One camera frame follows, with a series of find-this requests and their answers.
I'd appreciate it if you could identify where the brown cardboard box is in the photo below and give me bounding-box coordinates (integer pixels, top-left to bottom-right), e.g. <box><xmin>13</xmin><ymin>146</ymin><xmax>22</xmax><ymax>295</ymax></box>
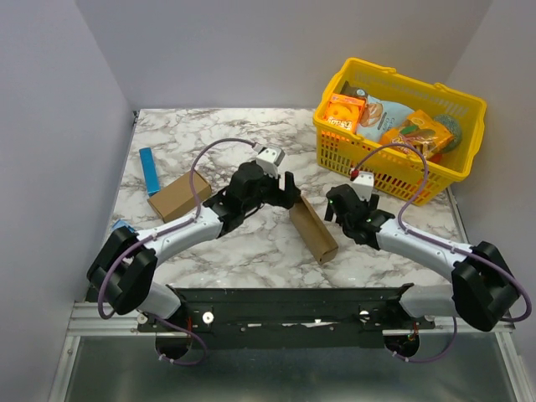
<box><xmin>147</xmin><ymin>172</ymin><xmax>212</xmax><ymax>223</ymax></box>
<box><xmin>289</xmin><ymin>196</ymin><xmax>338</xmax><ymax>265</ymax></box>

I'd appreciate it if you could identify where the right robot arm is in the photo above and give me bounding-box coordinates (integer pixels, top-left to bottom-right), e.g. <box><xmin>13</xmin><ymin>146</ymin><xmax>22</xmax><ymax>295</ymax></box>
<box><xmin>325</xmin><ymin>184</ymin><xmax>521</xmax><ymax>332</ymax></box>

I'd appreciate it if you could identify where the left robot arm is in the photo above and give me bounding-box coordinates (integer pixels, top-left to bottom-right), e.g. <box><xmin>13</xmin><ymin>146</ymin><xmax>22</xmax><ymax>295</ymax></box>
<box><xmin>86</xmin><ymin>162</ymin><xmax>301</xmax><ymax>331</ymax></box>

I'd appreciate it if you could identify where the folded brown cardboard box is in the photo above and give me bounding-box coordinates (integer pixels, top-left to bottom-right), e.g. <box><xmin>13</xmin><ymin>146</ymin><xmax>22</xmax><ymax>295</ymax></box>
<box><xmin>147</xmin><ymin>172</ymin><xmax>212</xmax><ymax>223</ymax></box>

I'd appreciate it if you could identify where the orange snack box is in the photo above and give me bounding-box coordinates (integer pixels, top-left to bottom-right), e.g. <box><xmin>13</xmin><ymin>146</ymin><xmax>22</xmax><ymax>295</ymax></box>
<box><xmin>323</xmin><ymin>94</ymin><xmax>367</xmax><ymax>133</ymax></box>

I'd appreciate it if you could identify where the long blue box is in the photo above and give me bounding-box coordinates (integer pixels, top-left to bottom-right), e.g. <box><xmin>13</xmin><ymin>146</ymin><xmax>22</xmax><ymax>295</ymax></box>
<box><xmin>139</xmin><ymin>147</ymin><xmax>160</xmax><ymax>197</ymax></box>

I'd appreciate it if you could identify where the small blue box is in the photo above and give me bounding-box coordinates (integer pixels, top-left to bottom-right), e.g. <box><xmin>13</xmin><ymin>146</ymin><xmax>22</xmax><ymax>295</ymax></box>
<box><xmin>111</xmin><ymin>219</ymin><xmax>136</xmax><ymax>233</ymax></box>

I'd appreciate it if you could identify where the yellow plastic basket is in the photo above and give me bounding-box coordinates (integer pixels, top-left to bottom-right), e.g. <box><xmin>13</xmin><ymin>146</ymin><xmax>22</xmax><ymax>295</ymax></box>
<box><xmin>313</xmin><ymin>58</ymin><xmax>487</xmax><ymax>205</ymax></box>

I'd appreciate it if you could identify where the light blue chips bag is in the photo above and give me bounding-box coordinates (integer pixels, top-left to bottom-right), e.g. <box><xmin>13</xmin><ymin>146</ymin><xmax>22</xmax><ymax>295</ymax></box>
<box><xmin>357</xmin><ymin>95</ymin><xmax>414</xmax><ymax>142</ymax></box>

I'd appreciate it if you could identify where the orange gummy candy bag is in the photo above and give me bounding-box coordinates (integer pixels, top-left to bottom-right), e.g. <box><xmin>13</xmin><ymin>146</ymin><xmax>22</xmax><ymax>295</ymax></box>
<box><xmin>379</xmin><ymin>110</ymin><xmax>455</xmax><ymax>159</ymax></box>

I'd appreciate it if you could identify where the dark snack packet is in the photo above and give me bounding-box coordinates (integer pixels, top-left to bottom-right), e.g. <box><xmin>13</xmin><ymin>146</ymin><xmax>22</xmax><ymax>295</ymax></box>
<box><xmin>340</xmin><ymin>81</ymin><xmax>368</xmax><ymax>99</ymax></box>

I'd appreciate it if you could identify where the green round sponge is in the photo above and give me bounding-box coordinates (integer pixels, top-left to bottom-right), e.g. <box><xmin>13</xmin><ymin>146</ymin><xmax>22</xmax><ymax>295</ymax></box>
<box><xmin>433</xmin><ymin>114</ymin><xmax>462</xmax><ymax>153</ymax></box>

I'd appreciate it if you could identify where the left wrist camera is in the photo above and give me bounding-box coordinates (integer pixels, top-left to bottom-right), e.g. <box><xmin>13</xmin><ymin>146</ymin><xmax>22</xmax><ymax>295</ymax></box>
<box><xmin>255</xmin><ymin>146</ymin><xmax>286</xmax><ymax>179</ymax></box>

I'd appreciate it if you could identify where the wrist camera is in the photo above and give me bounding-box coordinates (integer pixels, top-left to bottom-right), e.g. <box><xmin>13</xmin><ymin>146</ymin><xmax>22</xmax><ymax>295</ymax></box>
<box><xmin>350</xmin><ymin>169</ymin><xmax>374</xmax><ymax>202</ymax></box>
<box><xmin>255</xmin><ymin>146</ymin><xmax>286</xmax><ymax>179</ymax></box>

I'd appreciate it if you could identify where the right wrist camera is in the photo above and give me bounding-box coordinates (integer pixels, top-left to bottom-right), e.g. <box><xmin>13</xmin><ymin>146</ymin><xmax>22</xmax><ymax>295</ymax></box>
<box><xmin>350</xmin><ymin>169</ymin><xmax>374</xmax><ymax>202</ymax></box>

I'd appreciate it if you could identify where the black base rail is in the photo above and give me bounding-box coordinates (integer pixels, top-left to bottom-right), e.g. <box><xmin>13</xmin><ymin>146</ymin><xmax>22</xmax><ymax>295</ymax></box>
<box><xmin>137</xmin><ymin>284</ymin><xmax>435</xmax><ymax>351</ymax></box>

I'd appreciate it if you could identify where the aluminium frame rail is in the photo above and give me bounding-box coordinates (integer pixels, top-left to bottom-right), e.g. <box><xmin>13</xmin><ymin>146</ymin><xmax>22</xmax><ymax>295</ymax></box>
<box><xmin>67</xmin><ymin>302</ymin><xmax>516</xmax><ymax>337</ymax></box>

